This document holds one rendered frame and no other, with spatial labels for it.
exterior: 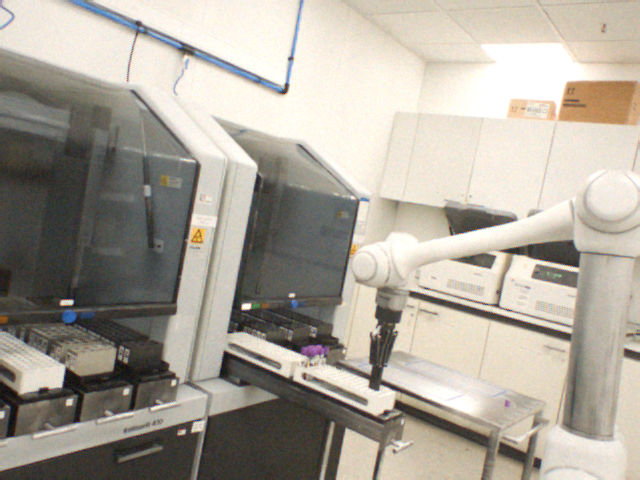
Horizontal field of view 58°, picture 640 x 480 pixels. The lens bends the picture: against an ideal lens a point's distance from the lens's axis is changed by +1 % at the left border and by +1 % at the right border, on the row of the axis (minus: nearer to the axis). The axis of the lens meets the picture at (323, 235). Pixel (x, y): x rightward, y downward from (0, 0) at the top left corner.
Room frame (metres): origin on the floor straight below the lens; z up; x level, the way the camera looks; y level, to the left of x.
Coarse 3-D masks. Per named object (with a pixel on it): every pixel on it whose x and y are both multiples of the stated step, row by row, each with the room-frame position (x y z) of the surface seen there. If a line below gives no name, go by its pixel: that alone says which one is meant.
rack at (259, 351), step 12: (228, 336) 1.87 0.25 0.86; (240, 336) 1.91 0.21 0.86; (252, 336) 1.93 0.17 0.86; (228, 348) 1.86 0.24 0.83; (240, 348) 1.89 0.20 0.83; (252, 348) 1.80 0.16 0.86; (264, 348) 1.81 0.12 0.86; (276, 348) 1.84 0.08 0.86; (252, 360) 1.80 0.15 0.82; (264, 360) 1.87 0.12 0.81; (276, 360) 1.74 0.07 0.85; (288, 360) 1.72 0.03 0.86; (288, 372) 1.71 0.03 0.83
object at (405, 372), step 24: (360, 360) 2.06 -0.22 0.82; (408, 360) 2.20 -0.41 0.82; (384, 384) 1.87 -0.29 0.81; (408, 384) 1.87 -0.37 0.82; (432, 384) 1.93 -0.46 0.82; (456, 384) 1.99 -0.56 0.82; (480, 384) 2.05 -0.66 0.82; (456, 408) 1.72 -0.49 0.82; (480, 408) 1.76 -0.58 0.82; (504, 408) 1.81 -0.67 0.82; (528, 408) 1.87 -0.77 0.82; (528, 432) 1.74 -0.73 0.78; (528, 456) 1.97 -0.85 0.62
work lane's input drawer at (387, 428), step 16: (224, 352) 1.86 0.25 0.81; (224, 368) 1.84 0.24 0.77; (240, 368) 1.80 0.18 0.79; (256, 368) 1.77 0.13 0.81; (256, 384) 1.75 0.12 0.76; (272, 384) 1.72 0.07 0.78; (288, 384) 1.69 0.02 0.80; (288, 400) 1.68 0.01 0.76; (304, 400) 1.65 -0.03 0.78; (320, 400) 1.61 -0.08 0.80; (336, 400) 1.60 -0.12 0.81; (336, 416) 1.58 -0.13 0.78; (352, 416) 1.55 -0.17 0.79; (368, 416) 1.53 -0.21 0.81; (384, 416) 1.53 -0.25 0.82; (400, 416) 1.59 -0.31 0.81; (368, 432) 1.52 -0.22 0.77; (384, 432) 1.51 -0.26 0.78; (400, 432) 1.59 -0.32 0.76; (400, 448) 1.50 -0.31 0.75
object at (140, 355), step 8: (136, 344) 1.55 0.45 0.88; (144, 344) 1.56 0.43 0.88; (152, 344) 1.57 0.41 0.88; (160, 344) 1.59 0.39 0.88; (128, 352) 1.51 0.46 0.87; (136, 352) 1.53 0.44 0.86; (144, 352) 1.55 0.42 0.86; (152, 352) 1.57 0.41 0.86; (160, 352) 1.60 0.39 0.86; (128, 360) 1.51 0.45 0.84; (136, 360) 1.53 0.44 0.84; (144, 360) 1.56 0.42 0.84; (152, 360) 1.58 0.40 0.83; (160, 360) 1.60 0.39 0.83
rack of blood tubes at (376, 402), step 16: (304, 368) 1.68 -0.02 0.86; (320, 368) 1.70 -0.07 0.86; (304, 384) 1.67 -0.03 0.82; (320, 384) 1.67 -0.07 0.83; (336, 384) 1.61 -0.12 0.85; (352, 384) 1.61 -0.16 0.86; (368, 384) 1.64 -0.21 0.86; (352, 400) 1.64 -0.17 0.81; (368, 400) 1.55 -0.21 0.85; (384, 400) 1.56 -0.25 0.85
